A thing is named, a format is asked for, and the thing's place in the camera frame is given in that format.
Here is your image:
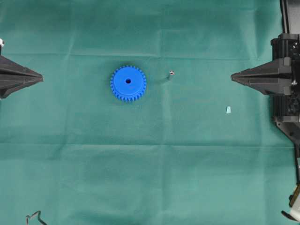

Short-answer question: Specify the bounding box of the small metal shaft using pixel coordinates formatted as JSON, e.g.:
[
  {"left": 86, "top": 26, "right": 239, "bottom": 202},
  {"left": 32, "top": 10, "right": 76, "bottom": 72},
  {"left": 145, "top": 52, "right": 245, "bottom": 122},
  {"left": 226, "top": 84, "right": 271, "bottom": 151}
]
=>
[{"left": 167, "top": 71, "right": 175, "bottom": 81}]

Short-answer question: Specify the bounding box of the black frame rail top right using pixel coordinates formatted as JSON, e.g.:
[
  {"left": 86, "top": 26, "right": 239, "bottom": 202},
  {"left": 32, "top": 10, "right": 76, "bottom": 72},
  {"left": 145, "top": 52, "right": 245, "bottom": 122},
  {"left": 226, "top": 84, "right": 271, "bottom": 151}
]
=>
[{"left": 280, "top": 0, "right": 300, "bottom": 34}]

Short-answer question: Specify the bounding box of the white tape scrap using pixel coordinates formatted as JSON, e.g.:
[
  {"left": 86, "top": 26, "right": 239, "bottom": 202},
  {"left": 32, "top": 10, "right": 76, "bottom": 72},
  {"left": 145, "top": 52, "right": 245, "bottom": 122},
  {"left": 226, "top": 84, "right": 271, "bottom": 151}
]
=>
[{"left": 226, "top": 106, "right": 231, "bottom": 114}]

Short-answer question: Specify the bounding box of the green table cloth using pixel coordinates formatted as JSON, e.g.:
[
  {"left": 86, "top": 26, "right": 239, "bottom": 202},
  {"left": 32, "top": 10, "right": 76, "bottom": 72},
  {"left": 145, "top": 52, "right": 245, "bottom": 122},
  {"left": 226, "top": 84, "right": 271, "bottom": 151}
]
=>
[{"left": 0, "top": 0, "right": 296, "bottom": 225}]

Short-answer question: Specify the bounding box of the yellow white object bottom right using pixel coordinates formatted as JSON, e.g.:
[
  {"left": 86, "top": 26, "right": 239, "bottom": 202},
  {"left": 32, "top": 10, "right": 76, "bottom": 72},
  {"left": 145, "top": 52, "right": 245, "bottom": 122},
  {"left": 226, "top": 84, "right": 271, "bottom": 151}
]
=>
[{"left": 281, "top": 184, "right": 300, "bottom": 223}]

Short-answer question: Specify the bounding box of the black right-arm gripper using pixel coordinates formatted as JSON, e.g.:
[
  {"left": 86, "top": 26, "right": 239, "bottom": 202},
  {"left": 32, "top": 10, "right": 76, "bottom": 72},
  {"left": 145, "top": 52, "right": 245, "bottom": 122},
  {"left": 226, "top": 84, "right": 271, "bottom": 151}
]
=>
[{"left": 231, "top": 33, "right": 300, "bottom": 117}]

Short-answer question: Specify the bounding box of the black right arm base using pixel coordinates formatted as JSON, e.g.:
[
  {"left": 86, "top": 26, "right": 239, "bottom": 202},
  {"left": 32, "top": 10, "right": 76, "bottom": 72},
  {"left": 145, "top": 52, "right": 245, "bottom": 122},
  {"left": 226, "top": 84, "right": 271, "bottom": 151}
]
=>
[{"left": 274, "top": 116, "right": 300, "bottom": 184}]

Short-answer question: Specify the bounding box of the black wire bottom left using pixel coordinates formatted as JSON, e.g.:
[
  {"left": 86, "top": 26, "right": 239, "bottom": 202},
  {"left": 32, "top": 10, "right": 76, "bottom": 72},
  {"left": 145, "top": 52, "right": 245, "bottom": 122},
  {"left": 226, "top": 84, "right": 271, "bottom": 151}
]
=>
[{"left": 25, "top": 210, "right": 47, "bottom": 225}]

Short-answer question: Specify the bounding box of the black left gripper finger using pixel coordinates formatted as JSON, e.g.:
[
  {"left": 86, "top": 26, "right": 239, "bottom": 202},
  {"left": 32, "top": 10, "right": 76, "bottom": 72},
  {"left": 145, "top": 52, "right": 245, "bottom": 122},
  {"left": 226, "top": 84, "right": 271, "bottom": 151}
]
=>
[
  {"left": 0, "top": 55, "right": 43, "bottom": 80},
  {"left": 0, "top": 75, "right": 43, "bottom": 99}
]

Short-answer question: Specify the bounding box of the blue plastic gear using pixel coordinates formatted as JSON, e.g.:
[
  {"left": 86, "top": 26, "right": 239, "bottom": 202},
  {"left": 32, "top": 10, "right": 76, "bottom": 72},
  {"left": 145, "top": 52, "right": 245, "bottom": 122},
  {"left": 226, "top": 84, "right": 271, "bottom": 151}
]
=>
[{"left": 110, "top": 65, "right": 147, "bottom": 102}]

